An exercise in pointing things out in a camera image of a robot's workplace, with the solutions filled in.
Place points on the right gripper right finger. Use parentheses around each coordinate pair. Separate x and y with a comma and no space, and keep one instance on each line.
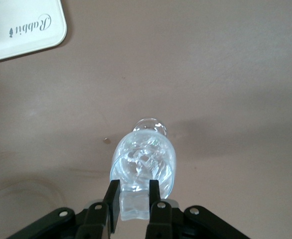
(158,219)

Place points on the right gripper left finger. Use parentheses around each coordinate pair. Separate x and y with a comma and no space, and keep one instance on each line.
(112,199)

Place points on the clear ice cube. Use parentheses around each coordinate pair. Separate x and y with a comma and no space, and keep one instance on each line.
(134,205)

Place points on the clear faceted wine glass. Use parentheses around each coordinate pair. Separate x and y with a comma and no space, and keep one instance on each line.
(143,159)

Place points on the brown table cover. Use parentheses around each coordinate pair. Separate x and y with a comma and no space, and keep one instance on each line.
(210,62)

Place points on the cream rabbit print tray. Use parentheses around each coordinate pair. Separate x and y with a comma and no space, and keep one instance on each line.
(16,25)

